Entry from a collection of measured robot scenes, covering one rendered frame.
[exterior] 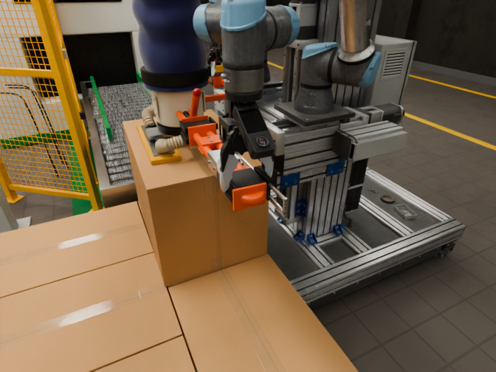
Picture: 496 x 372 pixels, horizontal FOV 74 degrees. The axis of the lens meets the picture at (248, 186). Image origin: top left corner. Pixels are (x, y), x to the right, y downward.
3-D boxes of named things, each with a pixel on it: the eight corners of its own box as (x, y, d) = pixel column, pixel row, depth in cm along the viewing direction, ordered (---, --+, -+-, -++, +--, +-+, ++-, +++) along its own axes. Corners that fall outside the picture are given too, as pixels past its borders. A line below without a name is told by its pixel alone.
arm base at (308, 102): (317, 100, 135) (320, 74, 130) (342, 111, 124) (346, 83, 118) (286, 105, 130) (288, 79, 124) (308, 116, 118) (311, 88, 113)
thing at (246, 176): (220, 191, 74) (219, 172, 72) (250, 184, 77) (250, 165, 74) (234, 212, 68) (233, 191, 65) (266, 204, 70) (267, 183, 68)
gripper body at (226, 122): (250, 136, 74) (251, 82, 68) (268, 152, 67) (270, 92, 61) (218, 142, 71) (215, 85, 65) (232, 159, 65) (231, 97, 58)
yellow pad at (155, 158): (136, 129, 133) (134, 117, 130) (162, 125, 137) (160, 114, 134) (151, 166, 107) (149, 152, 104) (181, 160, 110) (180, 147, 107)
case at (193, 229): (138, 199, 162) (122, 121, 141) (215, 182, 176) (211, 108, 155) (164, 287, 115) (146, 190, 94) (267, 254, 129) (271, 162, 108)
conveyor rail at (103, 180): (83, 100, 347) (79, 81, 337) (89, 99, 349) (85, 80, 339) (107, 221, 170) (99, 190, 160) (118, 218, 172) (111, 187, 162)
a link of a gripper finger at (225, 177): (217, 182, 74) (232, 145, 71) (226, 195, 69) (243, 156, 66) (204, 179, 72) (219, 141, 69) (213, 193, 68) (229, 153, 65)
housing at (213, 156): (207, 167, 85) (205, 151, 82) (232, 162, 87) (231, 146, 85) (215, 180, 79) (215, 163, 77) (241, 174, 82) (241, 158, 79)
